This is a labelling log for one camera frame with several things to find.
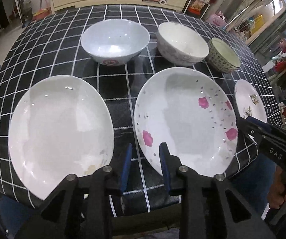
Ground white plate bear print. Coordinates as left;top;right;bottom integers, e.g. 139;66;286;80
234;79;267;123

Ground white plate pink flowers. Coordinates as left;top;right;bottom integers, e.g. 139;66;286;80
134;67;238;177

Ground cream floral pattern bowl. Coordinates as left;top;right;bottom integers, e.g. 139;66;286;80
206;37;241;74

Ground white grey speckled bowl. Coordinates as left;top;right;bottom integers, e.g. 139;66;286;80
156;22;210;66

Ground light blue white bowl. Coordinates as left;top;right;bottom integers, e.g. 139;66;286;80
81;19;150;66

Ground person's right hand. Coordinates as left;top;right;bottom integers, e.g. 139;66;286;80
267;166;286;209

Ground wooden side table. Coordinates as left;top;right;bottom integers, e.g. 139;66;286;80
268;38;286;85

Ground plain white plate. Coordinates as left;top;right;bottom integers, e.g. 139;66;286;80
8;75;114;200

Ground pink gift bag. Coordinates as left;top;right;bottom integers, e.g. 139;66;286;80
206;11;227;29

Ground wooden framed floor mirror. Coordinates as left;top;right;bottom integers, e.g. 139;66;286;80
224;0;286;45

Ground black white grid tablecloth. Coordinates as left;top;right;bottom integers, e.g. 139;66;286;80
0;4;281;215

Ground red dustpan with broom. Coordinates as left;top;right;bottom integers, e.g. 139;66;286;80
33;0;50;21

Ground black vacuum cleaner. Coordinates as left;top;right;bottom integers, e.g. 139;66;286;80
17;0;33;27

